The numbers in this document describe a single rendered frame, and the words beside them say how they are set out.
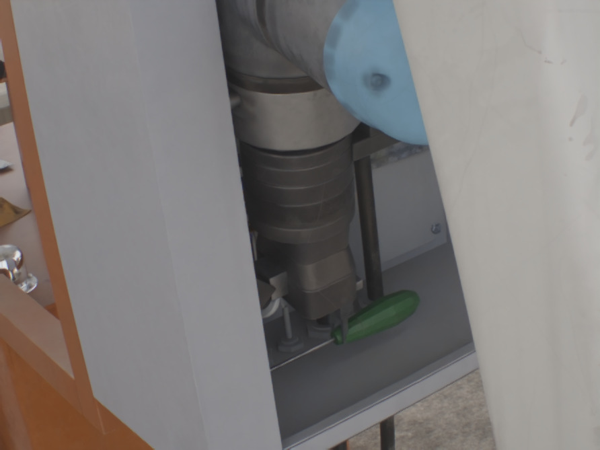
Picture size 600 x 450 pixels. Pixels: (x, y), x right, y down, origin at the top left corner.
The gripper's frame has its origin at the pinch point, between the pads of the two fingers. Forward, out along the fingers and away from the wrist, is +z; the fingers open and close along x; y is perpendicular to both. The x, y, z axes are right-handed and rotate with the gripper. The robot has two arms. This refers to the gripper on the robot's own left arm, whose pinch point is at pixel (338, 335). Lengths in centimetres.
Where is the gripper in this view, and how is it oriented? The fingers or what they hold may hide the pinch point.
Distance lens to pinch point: 82.9
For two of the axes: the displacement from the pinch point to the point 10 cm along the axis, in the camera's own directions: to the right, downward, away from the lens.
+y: -8.3, 3.6, -4.2
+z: 0.7, 8.2, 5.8
